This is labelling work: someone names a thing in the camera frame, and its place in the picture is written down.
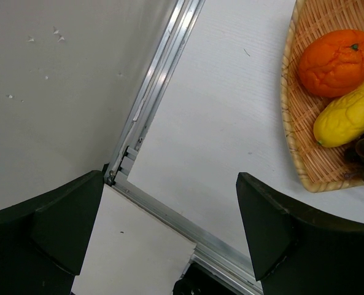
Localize fake orange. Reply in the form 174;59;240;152
298;29;364;98

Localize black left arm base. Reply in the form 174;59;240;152
171;261;254;295

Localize aluminium frame rail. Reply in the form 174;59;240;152
104;1;204;186
106;176;263;294

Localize front aluminium frame rail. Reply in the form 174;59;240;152
106;176;263;294

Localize yellow fake lemon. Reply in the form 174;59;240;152
313;82;364;148

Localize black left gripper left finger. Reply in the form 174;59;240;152
0;170;104;294

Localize left aluminium frame rail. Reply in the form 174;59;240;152
104;1;204;186

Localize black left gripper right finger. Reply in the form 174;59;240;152
236;172;364;295

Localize woven bamboo fruit basket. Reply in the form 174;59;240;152
281;1;364;193

